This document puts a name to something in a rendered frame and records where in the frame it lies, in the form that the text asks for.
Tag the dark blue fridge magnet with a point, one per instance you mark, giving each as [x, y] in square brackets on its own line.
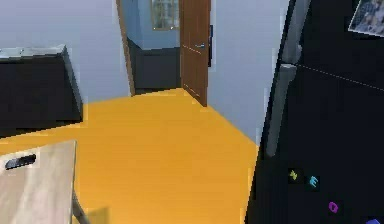
[375, 221]

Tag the black remote control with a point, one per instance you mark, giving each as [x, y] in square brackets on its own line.
[20, 161]

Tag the framed window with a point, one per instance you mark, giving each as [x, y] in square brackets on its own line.
[165, 14]

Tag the black fridge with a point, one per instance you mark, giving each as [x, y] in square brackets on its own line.
[333, 126]

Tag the photo on fridge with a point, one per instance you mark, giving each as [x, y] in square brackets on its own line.
[369, 16]

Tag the black cabinet with grey top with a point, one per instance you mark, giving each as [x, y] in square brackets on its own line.
[33, 93]

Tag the pale wooden table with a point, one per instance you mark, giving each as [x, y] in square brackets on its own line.
[36, 186]

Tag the brown wooden room door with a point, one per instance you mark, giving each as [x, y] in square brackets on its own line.
[195, 50]

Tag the purple fridge magnet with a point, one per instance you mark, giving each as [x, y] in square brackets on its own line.
[333, 207]

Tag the yellow fridge magnet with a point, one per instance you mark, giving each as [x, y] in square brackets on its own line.
[293, 175]

